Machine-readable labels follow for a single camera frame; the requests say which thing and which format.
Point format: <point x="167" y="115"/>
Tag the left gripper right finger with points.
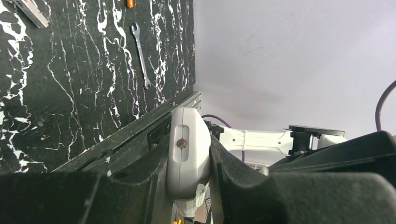
<point x="353" y="182"/>

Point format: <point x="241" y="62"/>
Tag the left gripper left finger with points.
<point x="133" y="195"/>

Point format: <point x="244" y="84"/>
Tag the white remote control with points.
<point x="188" y="161"/>

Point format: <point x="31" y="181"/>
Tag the remote battery cover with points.
<point x="32" y="12"/>

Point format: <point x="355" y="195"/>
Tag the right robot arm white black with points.
<point x="289" y="141"/>

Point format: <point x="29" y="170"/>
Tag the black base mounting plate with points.
<point x="137" y="131"/>

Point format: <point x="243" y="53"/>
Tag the silver open-end wrench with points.
<point x="135" y="30"/>

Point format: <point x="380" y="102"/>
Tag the orange battery lower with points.
<point x="129" y="3"/>

